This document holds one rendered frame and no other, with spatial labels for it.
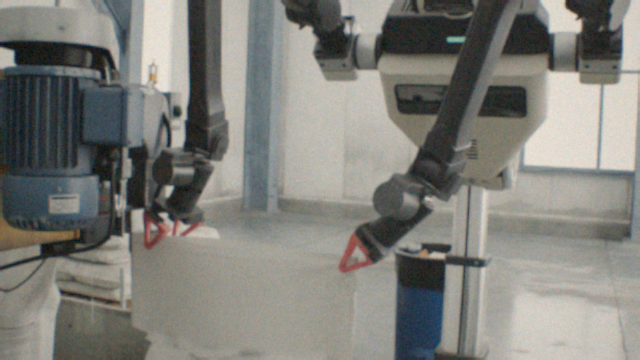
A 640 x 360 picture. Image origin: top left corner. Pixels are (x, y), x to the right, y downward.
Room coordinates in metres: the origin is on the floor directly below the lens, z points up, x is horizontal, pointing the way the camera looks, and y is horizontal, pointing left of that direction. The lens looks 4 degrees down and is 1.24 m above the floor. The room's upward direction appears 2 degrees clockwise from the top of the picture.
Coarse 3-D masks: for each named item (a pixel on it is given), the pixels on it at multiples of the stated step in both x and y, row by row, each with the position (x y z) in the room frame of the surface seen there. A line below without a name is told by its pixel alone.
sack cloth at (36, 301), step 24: (0, 264) 1.45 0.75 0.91; (24, 264) 1.43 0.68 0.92; (48, 264) 1.42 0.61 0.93; (24, 288) 1.41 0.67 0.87; (48, 288) 1.41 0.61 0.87; (0, 312) 1.37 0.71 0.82; (24, 312) 1.39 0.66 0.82; (48, 312) 1.46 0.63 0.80; (0, 336) 1.38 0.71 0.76; (24, 336) 1.40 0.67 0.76; (48, 336) 1.47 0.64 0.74
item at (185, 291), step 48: (192, 240) 1.29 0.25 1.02; (240, 240) 1.27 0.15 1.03; (144, 288) 1.30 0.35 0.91; (192, 288) 1.22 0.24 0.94; (240, 288) 1.18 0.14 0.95; (288, 288) 1.17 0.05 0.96; (336, 288) 1.15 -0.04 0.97; (192, 336) 1.22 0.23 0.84; (240, 336) 1.18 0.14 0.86; (288, 336) 1.17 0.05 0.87; (336, 336) 1.15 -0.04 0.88
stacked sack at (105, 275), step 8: (80, 264) 3.93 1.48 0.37; (88, 264) 3.93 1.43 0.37; (96, 264) 3.94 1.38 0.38; (104, 264) 3.93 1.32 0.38; (112, 264) 3.93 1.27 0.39; (120, 264) 3.96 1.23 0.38; (128, 264) 4.01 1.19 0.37; (72, 272) 3.92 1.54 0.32; (80, 272) 3.90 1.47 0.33; (88, 272) 3.88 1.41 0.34; (96, 272) 3.86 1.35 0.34; (104, 272) 3.84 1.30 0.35; (112, 272) 3.82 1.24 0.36; (128, 272) 3.85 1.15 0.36; (80, 280) 3.89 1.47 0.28; (88, 280) 3.87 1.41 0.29; (96, 280) 3.84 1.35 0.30; (104, 280) 3.80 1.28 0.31; (112, 280) 3.80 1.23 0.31; (128, 280) 3.83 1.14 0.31; (104, 288) 3.85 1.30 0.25; (112, 288) 3.82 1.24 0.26
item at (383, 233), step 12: (384, 216) 1.10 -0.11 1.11; (360, 228) 1.08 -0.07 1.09; (372, 228) 1.10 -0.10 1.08; (384, 228) 1.09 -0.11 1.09; (396, 228) 1.09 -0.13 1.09; (408, 228) 1.09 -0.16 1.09; (372, 240) 1.08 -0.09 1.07; (384, 240) 1.09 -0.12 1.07; (396, 240) 1.10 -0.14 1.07; (372, 252) 1.08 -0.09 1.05; (384, 252) 1.08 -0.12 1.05
